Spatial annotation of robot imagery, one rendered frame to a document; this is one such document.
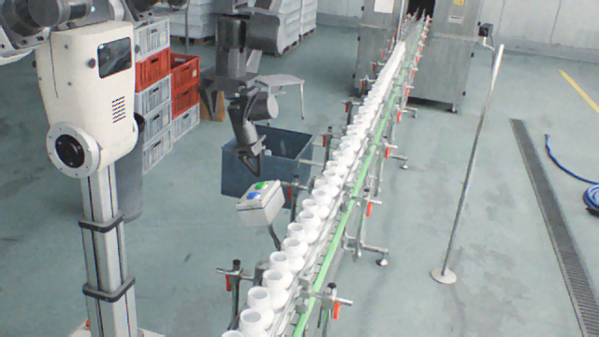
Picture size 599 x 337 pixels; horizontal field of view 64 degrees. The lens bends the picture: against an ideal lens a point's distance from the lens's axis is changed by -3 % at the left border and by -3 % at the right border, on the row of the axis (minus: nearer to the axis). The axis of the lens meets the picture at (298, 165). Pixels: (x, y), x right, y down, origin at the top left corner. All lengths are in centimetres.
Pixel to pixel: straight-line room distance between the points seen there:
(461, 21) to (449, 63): 49
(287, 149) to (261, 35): 140
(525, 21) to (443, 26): 579
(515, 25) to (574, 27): 117
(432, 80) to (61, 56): 518
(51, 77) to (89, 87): 10
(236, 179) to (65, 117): 88
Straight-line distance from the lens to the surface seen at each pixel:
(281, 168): 195
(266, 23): 90
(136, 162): 318
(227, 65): 93
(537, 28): 1170
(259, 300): 88
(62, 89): 134
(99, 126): 135
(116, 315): 172
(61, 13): 108
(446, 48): 602
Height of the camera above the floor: 173
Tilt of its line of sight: 25 degrees down
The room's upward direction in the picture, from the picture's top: 5 degrees clockwise
